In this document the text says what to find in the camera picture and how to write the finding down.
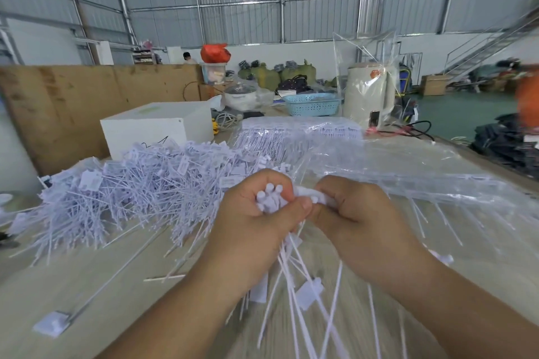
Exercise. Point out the clear plastic kettle bag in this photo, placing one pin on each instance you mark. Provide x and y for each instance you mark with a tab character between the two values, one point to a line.
349	49

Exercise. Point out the orange blurred object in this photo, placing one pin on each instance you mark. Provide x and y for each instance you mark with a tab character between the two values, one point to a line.
528	100

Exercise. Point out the person's left forearm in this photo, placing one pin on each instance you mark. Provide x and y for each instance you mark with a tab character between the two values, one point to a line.
177	321

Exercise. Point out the person's right forearm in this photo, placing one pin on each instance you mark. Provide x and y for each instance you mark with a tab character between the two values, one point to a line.
467	316

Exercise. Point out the pile of white tag ties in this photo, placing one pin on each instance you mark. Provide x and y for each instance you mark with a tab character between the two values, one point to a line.
143	186

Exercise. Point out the white rice cooker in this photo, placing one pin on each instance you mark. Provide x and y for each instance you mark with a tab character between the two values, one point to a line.
241	98

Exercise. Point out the person's left hand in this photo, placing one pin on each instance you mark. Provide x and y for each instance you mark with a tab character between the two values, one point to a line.
244	236

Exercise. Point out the orange plastic bag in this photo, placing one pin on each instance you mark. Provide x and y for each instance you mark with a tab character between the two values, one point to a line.
214	53

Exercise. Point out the person's right thumb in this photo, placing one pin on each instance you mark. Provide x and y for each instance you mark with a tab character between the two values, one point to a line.
319	213

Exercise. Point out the person's right hand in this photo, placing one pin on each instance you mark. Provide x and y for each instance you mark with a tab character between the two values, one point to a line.
370	236

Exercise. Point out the person's left thumb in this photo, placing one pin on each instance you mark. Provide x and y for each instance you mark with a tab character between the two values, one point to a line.
292	213

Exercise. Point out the black bag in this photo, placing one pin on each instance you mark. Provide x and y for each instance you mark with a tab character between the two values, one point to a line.
294	85

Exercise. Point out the brown wooden board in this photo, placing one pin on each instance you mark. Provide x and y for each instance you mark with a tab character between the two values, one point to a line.
75	110

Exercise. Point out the cardboard box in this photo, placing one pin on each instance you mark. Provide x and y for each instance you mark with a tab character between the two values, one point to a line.
433	85

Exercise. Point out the blue plastic basket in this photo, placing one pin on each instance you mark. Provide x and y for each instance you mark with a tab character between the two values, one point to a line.
311	104

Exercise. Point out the pile of dark clothes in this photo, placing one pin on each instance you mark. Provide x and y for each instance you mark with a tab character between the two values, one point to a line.
501	144

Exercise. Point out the cream electric kettle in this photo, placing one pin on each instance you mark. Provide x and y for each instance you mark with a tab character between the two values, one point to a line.
366	93

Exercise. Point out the white box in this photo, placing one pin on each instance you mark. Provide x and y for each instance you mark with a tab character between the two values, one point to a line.
160	123

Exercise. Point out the metal staircase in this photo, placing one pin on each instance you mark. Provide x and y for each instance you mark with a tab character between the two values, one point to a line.
492	43

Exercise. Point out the green sack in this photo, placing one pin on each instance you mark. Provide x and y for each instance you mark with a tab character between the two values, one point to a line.
301	69
265	76

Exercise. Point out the clear plastic bag of ties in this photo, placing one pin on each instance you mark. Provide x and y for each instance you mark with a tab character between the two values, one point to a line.
379	165

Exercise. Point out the clear plastic container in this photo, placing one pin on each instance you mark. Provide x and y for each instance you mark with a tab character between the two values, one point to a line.
214	73

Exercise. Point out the single white tag tie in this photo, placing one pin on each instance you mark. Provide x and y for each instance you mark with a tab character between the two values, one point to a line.
51	323

